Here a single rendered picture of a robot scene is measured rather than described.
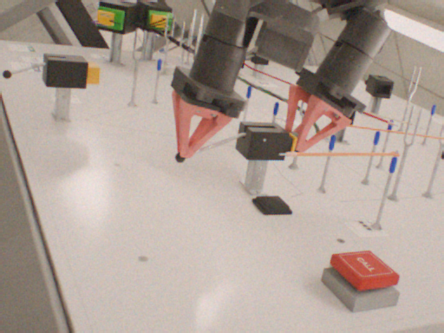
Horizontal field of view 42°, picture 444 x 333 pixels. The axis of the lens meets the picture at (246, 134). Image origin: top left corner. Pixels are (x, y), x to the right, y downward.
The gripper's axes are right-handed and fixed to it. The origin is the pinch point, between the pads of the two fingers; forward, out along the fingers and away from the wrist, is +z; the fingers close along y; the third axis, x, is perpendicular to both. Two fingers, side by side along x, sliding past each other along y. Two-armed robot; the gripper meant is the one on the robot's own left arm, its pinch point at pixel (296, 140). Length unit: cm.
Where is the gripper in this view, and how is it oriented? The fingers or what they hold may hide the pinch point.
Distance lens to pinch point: 80.6
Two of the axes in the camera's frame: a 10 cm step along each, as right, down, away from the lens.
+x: -7.5, -4.1, -5.3
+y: -4.0, -3.6, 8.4
